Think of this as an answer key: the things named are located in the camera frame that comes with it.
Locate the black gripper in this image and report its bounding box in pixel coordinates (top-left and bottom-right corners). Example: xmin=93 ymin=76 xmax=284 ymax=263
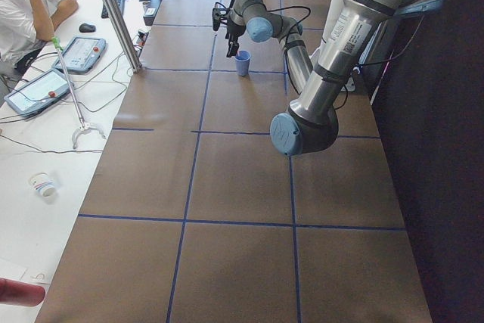
xmin=225 ymin=20 xmax=245 ymax=57

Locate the light blue plastic cup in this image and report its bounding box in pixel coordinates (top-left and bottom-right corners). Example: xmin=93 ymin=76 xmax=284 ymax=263
xmin=234 ymin=50 xmax=251 ymax=76

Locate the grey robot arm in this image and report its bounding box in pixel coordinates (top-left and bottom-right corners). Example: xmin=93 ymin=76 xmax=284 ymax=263
xmin=213 ymin=0 xmax=443 ymax=156

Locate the white paper cup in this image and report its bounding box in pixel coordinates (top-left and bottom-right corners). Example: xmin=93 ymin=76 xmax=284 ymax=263
xmin=29 ymin=172 xmax=57 ymax=197

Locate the black computer mouse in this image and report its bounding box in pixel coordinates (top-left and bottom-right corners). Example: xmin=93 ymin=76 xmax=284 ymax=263
xmin=79 ymin=23 xmax=96 ymax=33

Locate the far teach pendant tablet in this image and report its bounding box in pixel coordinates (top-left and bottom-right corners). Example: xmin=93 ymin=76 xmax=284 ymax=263
xmin=54 ymin=36 xmax=107 ymax=75

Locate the teach pendant tablet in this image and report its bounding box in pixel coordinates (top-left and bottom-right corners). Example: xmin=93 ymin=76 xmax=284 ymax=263
xmin=4 ymin=70 xmax=70 ymax=117
xmin=54 ymin=36 xmax=107 ymax=75

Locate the grabber reach tool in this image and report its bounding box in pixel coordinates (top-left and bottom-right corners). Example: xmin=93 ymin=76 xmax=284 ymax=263
xmin=51 ymin=36 xmax=107 ymax=151

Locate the near teach pendant tablet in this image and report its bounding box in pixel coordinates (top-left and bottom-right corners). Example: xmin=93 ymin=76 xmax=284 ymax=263
xmin=4 ymin=70 xmax=70 ymax=117

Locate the person in white shirt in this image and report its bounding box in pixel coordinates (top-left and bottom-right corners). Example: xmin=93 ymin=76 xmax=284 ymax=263
xmin=1 ymin=0 xmax=79 ymax=75

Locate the red cylinder bottle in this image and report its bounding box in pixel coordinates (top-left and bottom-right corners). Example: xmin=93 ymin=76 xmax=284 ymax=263
xmin=0 ymin=278 xmax=45 ymax=307

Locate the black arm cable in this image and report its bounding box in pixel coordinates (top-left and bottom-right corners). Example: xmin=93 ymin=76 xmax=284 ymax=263
xmin=215 ymin=2 xmax=398 ymax=110

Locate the aluminium frame post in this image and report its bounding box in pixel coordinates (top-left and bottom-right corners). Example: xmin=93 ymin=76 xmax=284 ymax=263
xmin=102 ymin=0 xmax=141 ymax=73

